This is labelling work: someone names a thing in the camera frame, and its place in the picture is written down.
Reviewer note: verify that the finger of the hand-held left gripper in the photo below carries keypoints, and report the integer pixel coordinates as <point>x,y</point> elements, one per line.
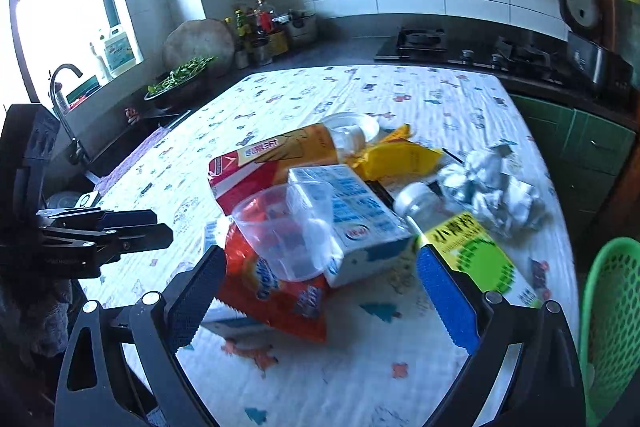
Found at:
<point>125,217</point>
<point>145,238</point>

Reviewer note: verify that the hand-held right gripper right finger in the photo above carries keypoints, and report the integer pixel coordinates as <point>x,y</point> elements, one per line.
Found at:
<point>445,302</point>

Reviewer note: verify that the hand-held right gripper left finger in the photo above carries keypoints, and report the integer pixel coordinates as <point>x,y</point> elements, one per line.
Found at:
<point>195,297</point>

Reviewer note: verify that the white blue milk carton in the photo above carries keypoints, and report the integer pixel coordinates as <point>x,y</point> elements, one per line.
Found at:
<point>365,217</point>

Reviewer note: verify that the green plastic basket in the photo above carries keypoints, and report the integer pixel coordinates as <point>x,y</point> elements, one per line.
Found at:
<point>615,322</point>

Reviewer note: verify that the white blue serrated packet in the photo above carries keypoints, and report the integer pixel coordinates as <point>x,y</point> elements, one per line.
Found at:
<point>220,324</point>

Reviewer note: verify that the green label plastic bottle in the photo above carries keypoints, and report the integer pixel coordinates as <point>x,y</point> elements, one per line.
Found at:
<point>480,257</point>

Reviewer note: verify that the black kitchen faucet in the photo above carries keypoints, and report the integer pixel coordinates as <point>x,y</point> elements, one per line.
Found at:
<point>62,107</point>

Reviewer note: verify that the orange snack bag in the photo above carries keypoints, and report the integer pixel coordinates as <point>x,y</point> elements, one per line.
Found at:
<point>270,307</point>

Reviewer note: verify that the clear plastic cup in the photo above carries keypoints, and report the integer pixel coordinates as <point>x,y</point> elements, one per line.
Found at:
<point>280,232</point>

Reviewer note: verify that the printed tablecloth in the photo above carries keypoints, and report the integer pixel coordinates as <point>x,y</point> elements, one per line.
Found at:
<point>350,372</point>

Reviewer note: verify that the white slim bottle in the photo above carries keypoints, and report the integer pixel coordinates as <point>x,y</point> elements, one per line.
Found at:
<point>98,64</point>

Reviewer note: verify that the crumpled white paper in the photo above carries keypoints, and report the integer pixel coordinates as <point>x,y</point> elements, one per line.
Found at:
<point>480,187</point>

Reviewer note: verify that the detergent jug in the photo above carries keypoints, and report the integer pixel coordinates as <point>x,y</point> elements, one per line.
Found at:
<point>119,52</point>

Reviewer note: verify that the bowl of green vegetables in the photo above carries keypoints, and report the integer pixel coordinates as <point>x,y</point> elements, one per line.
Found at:
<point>180,79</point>

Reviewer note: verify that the yellow wrapper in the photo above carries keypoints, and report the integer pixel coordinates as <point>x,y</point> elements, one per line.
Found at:
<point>400,157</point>

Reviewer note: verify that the round wooden chopping board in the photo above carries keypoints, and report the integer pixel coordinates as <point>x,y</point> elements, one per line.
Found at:
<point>200,39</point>

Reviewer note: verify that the clear empty plastic bottle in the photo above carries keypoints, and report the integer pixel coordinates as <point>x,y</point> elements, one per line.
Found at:
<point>350,129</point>

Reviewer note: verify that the green kitchen cabinet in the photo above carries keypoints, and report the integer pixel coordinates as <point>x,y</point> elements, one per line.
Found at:
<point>590,147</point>

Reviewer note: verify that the row of condiment bottles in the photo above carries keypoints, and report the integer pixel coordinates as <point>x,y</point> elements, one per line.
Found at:
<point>260,32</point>

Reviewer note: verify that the steel pot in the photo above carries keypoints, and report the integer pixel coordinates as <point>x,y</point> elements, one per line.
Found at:
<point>301,29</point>

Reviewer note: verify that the black gas stove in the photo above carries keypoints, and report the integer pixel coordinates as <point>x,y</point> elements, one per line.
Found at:
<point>425,44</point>

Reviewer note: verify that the black rice cooker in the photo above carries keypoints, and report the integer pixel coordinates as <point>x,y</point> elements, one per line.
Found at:
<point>585,52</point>

